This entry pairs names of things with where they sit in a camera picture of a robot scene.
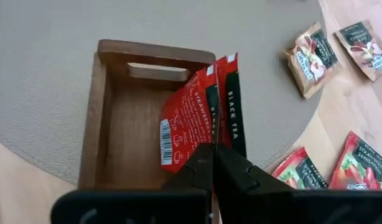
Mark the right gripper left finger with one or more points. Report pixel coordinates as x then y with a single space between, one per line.
200 174

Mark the round grey placemat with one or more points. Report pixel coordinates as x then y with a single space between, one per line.
54 93

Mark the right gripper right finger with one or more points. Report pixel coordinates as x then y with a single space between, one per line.
237 193

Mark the red strawberry tea packet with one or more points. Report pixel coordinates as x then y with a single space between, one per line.
296 171
184 124
233 109
359 165

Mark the brown wooden compartment tray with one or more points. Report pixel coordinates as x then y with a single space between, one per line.
128 140

